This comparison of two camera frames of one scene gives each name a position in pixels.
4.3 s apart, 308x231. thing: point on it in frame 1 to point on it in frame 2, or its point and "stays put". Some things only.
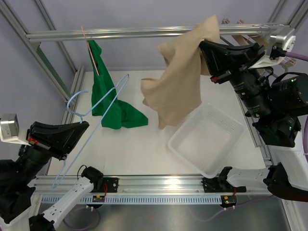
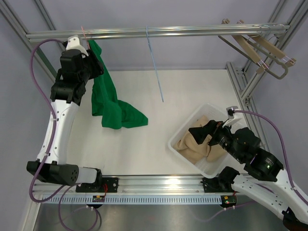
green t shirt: (114, 113) stays put
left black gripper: (58, 139) to (96, 66)
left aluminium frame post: (11, 14) stays put
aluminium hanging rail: (150, 32) stays put
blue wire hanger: (81, 116) to (154, 62)
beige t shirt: (176, 94) to (193, 152)
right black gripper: (220, 57) to (212, 128)
